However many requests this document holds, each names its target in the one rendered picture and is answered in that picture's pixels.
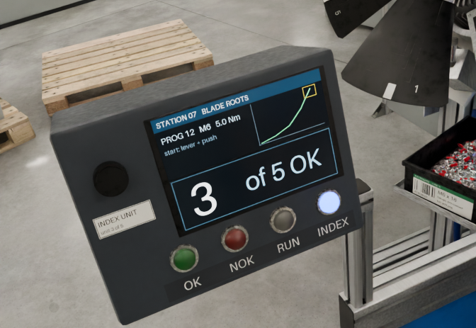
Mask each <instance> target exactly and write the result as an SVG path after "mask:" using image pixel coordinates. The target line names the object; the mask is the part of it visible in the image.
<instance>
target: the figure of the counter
mask: <svg viewBox="0 0 476 328"><path fill-rule="evenodd" d="M169 185H170V187H171V191H172V193H173V197H174V200H175V203H176V207H177V210H178V214H179V217H180V219H181V223H182V226H183V230H184V232H187V231H190V230H193V229H195V228H197V227H201V226H203V225H206V224H208V223H211V222H214V221H216V220H219V219H222V218H224V217H227V216H229V215H233V214H235V213H236V212H235V209H234V205H233V202H232V197H231V194H230V190H229V186H228V183H227V179H226V176H225V171H224V168H223V165H222V164H219V165H217V166H214V167H211V168H209V169H205V170H202V171H199V172H197V173H194V174H191V175H188V176H184V177H183V178H180V179H176V180H174V181H170V182H169Z"/></svg>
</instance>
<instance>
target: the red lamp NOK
mask: <svg viewBox="0 0 476 328"><path fill-rule="evenodd" d="M248 240H249V235H248V232H247V230H246V229H245V228H244V227H243V226H241V225H230V226H229V227H227V228H226V229H225V230H224V231H223V233H222V236H221V244H222V246H223V247H224V248H225V249H226V250H227V251H230V252H237V251H240V250H242V249H243V248H245V246H246V245H247V242H248Z"/></svg>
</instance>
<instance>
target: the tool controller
mask: <svg viewBox="0 0 476 328"><path fill-rule="evenodd" d="M50 142H51V145H52V148H53V150H54V152H55V156H56V158H57V161H58V163H59V167H60V169H61V171H62V174H63V177H64V180H65V182H66V184H67V188H68V189H69V193H70V195H71V197H72V200H73V203H74V206H75V208H76V211H77V214H78V216H79V219H80V221H81V224H82V227H83V229H84V232H85V235H86V238H87V239H88V242H89V245H90V247H91V250H92V253H93V256H94V258H95V261H96V264H97V266H98V269H99V271H100V274H101V277H102V279H103V282H104V285H105V287H106V290H107V292H108V296H109V298H110V301H111V303H112V306H113V309H114V311H115V314H116V317H117V318H118V321H119V323H121V324H122V325H128V324H131V323H133V322H136V321H138V320H140V319H143V318H145V317H148V316H150V315H153V314H154V313H157V312H160V311H162V310H165V309H166V308H169V307H172V306H174V305H177V304H179V303H181V302H183V301H186V300H189V299H191V298H194V297H195V296H198V295H201V294H203V293H206V292H208V291H210V290H213V289H215V288H218V287H220V286H222V285H224V284H227V283H230V282H232V281H235V280H237V279H239V278H242V277H244V276H247V275H249V274H251V273H254V272H256V271H259V270H261V269H263V268H266V267H268V266H271V265H273V264H276V263H278V262H280V261H283V260H285V259H288V258H290V257H292V256H295V255H297V254H300V253H302V252H304V251H307V250H309V249H312V248H314V247H317V246H319V245H321V244H324V243H326V242H329V241H331V240H333V239H336V238H338V237H341V236H343V235H345V234H348V233H350V232H353V231H355V230H358V229H360V228H362V226H363V223H364V222H363V215H362V211H361V204H360V199H359V195H358V188H357V183H356V176H355V172H354V168H353V161H352V156H351V149H350V145H349V138H348V133H347V129H346V122H345V117H344V110H343V106H342V102H341V94H340V90H339V83H338V79H337V75H336V67H335V64H334V56H333V52H332V50H331V49H330V48H325V47H305V46H294V45H280V46H278V47H273V48H270V49H267V50H263V51H260V52H256V53H254V54H250V55H247V56H243V57H239V58H237V59H234V60H230V61H227V62H223V63H219V64H216V65H213V66H210V67H206V68H203V69H199V70H196V71H193V72H189V73H186V74H182V75H179V76H176V77H172V78H169V79H165V80H162V81H158V82H155V83H153V84H148V85H145V86H141V87H138V88H136V89H131V90H129V91H124V92H122V93H119V94H114V95H112V96H107V97H105V98H100V99H98V100H95V101H91V102H88V103H83V104H81V105H78V106H74V107H71V108H67V109H64V110H61V111H57V112H55V113H54V114H53V115H52V123H51V128H50ZM219 164H222V165H223V168H224V171H225V176H226V179H227V183H228V186H229V191H230V194H231V197H232V202H233V205H234V209H235V212H236V213H235V214H233V215H229V216H227V217H224V218H222V219H219V220H216V221H214V222H211V223H208V224H206V225H203V226H201V227H197V228H195V229H193V230H190V231H187V232H184V230H183V226H182V223H181V219H180V217H179V212H178V210H177V207H176V203H175V200H174V197H173V193H172V191H171V187H170V185H169V182H170V181H174V180H176V179H180V178H183V177H184V176H188V175H191V174H194V173H197V172H199V171H202V170H205V169H209V168H211V167H214V166H217V165H219ZM327 188H333V189H334V190H336V191H337V192H338V193H339V195H340V196H341V205H340V206H339V209H338V210H337V211H336V212H335V213H333V214H331V215H324V214H321V213H320V212H319V211H318V210H317V208H316V204H315V203H316V199H317V196H318V195H319V193H320V192H322V191H323V190H324V189H327ZM281 206H288V207H290V208H291V209H293V211H294V213H295V216H296V221H295V225H294V226H293V228H292V229H291V230H290V231H288V232H285V233H278V232H276V231H274V230H272V228H271V226H270V223H269V219H270V216H271V213H272V212H273V211H274V210H275V209H276V208H278V207H281ZM230 225H241V226H243V227H244V228H245V229H246V230H247V232H248V235H249V240H248V242H247V244H246V246H245V248H243V249H242V250H240V251H237V252H230V251H227V250H226V249H225V248H224V247H223V246H222V244H221V236H222V233H223V231H224V230H225V229H226V228H227V227H229V226H230ZM181 244H190V245H192V246H194V247H195V248H196V249H197V251H198V263H197V264H196V266H195V267H194V268H193V269H192V270H190V271H188V272H183V273H182V272H178V271H176V270H174V269H173V268H172V266H171V264H170V262H169V257H170V254H171V252H172V251H173V250H174V248H176V247H177V246H178V245H181Z"/></svg>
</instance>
